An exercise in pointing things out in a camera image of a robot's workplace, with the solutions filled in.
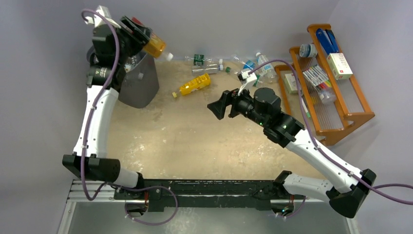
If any amber tea bottle red label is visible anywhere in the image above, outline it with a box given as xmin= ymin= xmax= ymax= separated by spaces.
xmin=132 ymin=17 xmax=173 ymax=61

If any green white label bottle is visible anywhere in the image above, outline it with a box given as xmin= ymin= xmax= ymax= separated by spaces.
xmin=224 ymin=67 xmax=265 ymax=88

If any yellow plastic bottle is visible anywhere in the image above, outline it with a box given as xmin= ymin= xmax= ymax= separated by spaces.
xmin=172 ymin=73 xmax=211 ymax=98

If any clear bottle white cap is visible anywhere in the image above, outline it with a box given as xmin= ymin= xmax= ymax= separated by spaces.
xmin=124 ymin=55 xmax=141 ymax=73

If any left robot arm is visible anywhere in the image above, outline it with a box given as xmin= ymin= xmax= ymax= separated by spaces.
xmin=62 ymin=16 xmax=153 ymax=199

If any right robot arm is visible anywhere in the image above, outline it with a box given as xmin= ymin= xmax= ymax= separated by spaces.
xmin=207 ymin=88 xmax=376 ymax=218

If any grey mesh waste bin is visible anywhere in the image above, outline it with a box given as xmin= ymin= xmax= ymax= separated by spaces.
xmin=86 ymin=47 xmax=159 ymax=109

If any blue label water bottle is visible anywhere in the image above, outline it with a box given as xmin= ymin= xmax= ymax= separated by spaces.
xmin=256 ymin=52 xmax=277 ymax=83

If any green white small box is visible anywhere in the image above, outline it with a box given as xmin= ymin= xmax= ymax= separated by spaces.
xmin=283 ymin=73 xmax=298 ymax=95

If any white green marker pen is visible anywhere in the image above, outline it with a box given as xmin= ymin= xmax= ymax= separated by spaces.
xmin=300 ymin=97 xmax=311 ymax=118

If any green label clear bottle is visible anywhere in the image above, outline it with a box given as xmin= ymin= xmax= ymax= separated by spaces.
xmin=185 ymin=54 xmax=223 ymax=66

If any wooden tiered rack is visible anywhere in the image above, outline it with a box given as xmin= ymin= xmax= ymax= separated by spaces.
xmin=289 ymin=23 xmax=375 ymax=146

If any pack of coloured markers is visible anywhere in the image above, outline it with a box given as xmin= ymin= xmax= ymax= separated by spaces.
xmin=303 ymin=65 xmax=332 ymax=92

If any small clear jar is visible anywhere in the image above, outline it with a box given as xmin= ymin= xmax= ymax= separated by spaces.
xmin=318 ymin=87 xmax=337 ymax=104

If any round tape roll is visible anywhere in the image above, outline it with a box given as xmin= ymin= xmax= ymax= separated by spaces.
xmin=299 ymin=43 xmax=318 ymax=58

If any white red box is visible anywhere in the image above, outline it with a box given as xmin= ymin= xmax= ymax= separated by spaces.
xmin=327 ymin=53 xmax=353 ymax=80

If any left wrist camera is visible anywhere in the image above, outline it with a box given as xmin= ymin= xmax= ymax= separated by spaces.
xmin=85 ymin=5 xmax=122 ymax=30

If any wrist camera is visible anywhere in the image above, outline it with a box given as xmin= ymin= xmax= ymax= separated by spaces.
xmin=85 ymin=5 xmax=122 ymax=30
xmin=237 ymin=70 xmax=258 ymax=96

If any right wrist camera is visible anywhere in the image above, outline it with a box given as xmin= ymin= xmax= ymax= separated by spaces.
xmin=237 ymin=70 xmax=258 ymax=96

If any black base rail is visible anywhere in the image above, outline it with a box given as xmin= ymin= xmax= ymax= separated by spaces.
xmin=94 ymin=179 xmax=302 ymax=215

